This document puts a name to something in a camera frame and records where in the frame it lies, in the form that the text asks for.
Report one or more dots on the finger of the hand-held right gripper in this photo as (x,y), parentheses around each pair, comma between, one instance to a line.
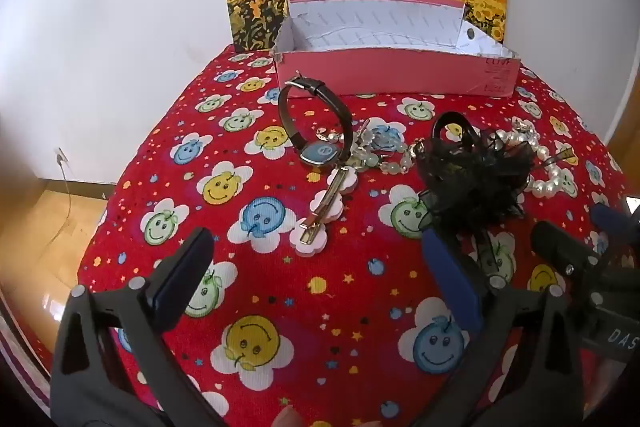
(612,222)
(555,247)

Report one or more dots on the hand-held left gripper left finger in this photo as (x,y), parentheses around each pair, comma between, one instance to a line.
(180,277)

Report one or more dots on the gold pink flower hair clip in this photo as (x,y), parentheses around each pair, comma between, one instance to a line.
(327,202)

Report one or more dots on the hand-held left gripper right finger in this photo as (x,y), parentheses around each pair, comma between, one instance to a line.
(450,277)

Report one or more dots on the pink cardboard box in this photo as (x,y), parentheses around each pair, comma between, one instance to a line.
(400,72)

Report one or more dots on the white wall socket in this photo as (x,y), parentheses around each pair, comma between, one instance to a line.
(61,156)

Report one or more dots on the red smiley flower tablecloth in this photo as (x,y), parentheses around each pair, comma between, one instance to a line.
(300,307)

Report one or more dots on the purple patterned bedding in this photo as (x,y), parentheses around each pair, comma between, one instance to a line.
(20,387)

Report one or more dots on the person's left hand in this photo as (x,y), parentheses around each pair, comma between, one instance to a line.
(288,418)

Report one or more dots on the silver pearl brooch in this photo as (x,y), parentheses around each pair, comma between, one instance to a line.
(524,127)

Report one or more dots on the black lace hair accessory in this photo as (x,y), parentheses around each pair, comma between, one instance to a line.
(470,182)

